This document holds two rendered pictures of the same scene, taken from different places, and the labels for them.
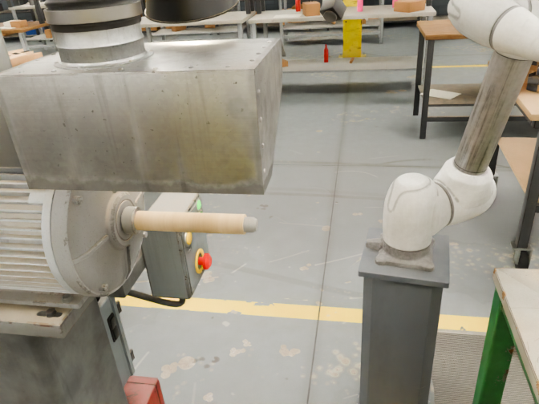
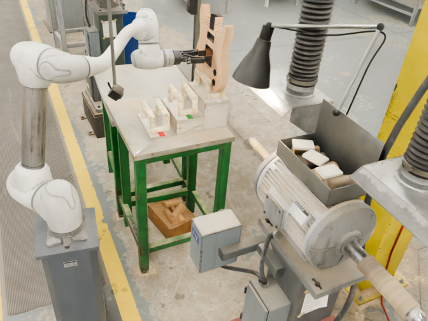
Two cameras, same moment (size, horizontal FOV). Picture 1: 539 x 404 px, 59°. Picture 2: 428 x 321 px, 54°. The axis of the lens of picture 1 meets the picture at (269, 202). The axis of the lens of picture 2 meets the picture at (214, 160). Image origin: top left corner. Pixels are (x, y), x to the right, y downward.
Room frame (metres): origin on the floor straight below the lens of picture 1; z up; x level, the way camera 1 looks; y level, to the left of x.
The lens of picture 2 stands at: (1.70, 1.06, 2.18)
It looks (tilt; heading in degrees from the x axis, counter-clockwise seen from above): 36 degrees down; 230
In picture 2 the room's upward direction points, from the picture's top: 5 degrees clockwise
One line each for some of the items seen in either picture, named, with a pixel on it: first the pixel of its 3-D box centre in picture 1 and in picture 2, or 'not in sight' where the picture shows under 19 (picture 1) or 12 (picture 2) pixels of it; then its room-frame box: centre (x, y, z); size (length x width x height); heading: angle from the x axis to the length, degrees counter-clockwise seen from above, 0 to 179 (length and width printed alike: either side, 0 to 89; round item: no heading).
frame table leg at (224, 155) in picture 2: not in sight; (220, 199); (0.37, -0.44, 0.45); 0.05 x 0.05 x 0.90; 78
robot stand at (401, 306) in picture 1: (399, 331); (76, 278); (1.31, -0.44, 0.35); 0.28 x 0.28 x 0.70; 70
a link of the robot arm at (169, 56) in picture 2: not in sight; (167, 58); (0.59, -0.71, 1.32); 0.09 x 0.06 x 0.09; 77
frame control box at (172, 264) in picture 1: (147, 259); (228, 256); (0.96, 0.30, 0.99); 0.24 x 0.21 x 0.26; 78
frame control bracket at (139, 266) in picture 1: (134, 264); (243, 247); (0.90, 0.31, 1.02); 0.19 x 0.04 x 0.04; 168
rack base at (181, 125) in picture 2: not in sight; (181, 114); (0.50, -0.69, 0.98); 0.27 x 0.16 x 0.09; 78
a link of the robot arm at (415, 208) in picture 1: (411, 208); (60, 202); (1.32, -0.45, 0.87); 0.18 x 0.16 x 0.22; 112
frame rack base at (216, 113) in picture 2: not in sight; (206, 104); (0.36, -0.65, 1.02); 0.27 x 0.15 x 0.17; 78
